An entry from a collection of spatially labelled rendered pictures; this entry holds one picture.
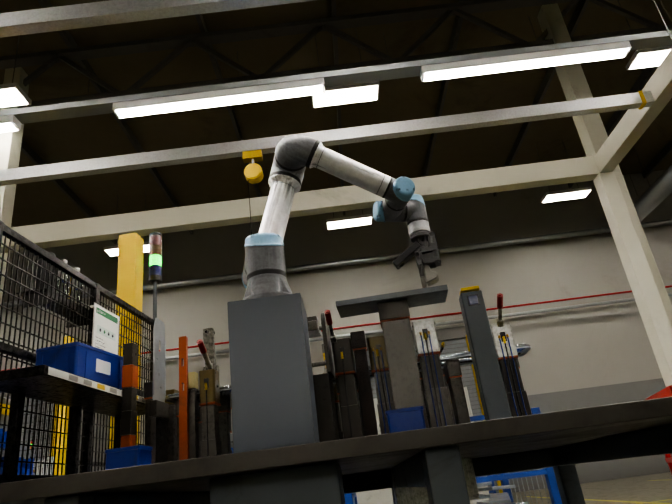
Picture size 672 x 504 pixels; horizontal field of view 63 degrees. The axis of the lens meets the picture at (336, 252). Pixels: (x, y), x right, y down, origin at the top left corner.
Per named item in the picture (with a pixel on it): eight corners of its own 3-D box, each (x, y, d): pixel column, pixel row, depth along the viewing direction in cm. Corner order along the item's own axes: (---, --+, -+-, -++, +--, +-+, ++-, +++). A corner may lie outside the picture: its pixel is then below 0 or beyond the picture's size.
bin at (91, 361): (127, 392, 208) (128, 358, 213) (75, 380, 180) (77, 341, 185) (88, 399, 211) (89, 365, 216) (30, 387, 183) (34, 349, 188)
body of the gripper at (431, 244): (440, 260, 186) (433, 228, 191) (415, 265, 188) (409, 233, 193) (441, 267, 193) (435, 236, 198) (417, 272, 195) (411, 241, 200)
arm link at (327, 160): (287, 115, 182) (421, 176, 184) (283, 135, 192) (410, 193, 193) (273, 141, 177) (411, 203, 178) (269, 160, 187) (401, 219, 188)
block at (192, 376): (200, 476, 194) (198, 372, 208) (196, 476, 190) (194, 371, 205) (190, 478, 194) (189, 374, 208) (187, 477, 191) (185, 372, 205)
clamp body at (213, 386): (224, 474, 191) (220, 372, 205) (215, 473, 182) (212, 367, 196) (206, 476, 191) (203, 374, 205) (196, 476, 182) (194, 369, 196)
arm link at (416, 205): (397, 203, 204) (419, 203, 206) (402, 229, 200) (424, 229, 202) (404, 192, 197) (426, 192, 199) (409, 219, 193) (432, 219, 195)
